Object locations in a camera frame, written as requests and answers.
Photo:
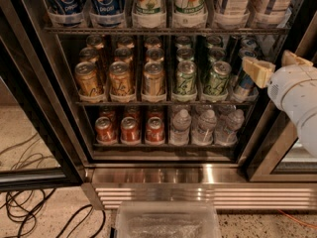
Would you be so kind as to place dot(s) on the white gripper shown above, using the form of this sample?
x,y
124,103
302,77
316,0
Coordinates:
x,y
291,85

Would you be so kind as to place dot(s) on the red bull can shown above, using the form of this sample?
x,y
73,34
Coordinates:
x,y
249,43
237,62
244,85

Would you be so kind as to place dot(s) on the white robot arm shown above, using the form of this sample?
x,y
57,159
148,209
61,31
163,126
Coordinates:
x,y
306,127

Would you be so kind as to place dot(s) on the second-row right green can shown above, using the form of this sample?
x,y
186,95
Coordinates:
x,y
216,54

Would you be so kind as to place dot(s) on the second-row green can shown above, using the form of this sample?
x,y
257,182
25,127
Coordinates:
x,y
216,54
186,53

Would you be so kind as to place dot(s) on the front right green LaCroix can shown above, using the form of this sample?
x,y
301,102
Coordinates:
x,y
217,78

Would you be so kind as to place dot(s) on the green lacroix can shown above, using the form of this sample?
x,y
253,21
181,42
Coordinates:
x,y
217,78
185,78

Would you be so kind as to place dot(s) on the front left green LaCroix can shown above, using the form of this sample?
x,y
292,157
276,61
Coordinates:
x,y
185,78

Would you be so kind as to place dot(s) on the second-row left green can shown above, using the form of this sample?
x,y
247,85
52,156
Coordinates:
x,y
186,53

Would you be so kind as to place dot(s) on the second-row right orange can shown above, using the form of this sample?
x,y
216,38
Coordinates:
x,y
155,54

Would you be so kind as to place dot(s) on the second-row orange can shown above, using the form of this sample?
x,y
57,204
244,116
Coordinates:
x,y
123,54
89,54
155,54

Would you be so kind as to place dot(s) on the front right orange LaCroix can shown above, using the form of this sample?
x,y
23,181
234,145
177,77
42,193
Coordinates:
x,y
153,74

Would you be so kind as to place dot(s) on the orange lacroix can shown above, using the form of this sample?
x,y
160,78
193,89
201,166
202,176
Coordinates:
x,y
153,74
86,75
121,79

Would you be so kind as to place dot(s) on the stainless fridge base grille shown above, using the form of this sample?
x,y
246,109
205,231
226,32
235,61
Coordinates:
x,y
226,189

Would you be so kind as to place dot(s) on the right red soda can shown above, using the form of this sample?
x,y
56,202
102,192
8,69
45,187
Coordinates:
x,y
154,130

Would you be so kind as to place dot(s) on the red soda can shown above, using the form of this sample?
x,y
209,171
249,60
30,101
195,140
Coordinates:
x,y
154,130
105,130
130,131

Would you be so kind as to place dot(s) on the second-row middle orange can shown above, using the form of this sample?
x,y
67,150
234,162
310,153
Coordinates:
x,y
123,54

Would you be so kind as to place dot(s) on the front middle orange LaCroix can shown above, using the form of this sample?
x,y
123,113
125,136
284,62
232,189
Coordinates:
x,y
121,79

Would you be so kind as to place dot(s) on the middle red soda can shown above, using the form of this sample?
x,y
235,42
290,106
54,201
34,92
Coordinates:
x,y
130,131

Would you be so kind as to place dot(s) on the left red soda can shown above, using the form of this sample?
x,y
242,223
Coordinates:
x,y
105,130

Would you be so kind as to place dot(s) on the second-row left orange can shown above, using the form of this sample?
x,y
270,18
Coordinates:
x,y
89,54

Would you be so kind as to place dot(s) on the front left orange LaCroix can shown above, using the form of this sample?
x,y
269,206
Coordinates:
x,y
86,75

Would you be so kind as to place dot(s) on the left glass fridge door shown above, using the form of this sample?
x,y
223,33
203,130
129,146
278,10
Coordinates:
x,y
37,81

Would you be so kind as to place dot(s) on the right white labelled bottle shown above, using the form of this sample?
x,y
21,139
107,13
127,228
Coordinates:
x,y
267,13

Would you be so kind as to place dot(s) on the white labelled bottle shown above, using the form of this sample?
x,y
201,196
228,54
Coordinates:
x,y
231,14
267,13

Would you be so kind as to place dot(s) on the left white labelled bottle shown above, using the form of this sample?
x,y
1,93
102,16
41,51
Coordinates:
x,y
231,14

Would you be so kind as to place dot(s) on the right water bottle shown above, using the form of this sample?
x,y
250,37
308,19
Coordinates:
x,y
226,133

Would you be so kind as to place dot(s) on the water bottle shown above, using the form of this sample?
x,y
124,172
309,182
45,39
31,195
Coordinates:
x,y
179,129
226,133
203,128

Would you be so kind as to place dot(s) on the middle water bottle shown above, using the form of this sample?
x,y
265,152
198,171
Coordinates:
x,y
203,128

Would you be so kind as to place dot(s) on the right 7up bottle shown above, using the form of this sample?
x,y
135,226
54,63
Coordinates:
x,y
189,14

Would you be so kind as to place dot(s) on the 7up bottle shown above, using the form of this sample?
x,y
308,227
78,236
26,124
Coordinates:
x,y
189,14
149,14

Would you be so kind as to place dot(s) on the left water bottle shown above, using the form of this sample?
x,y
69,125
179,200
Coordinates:
x,y
179,129

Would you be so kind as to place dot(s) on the left 7up bottle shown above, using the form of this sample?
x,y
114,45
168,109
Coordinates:
x,y
149,14

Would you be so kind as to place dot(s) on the clear plastic bin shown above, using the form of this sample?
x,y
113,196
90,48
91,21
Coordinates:
x,y
167,219

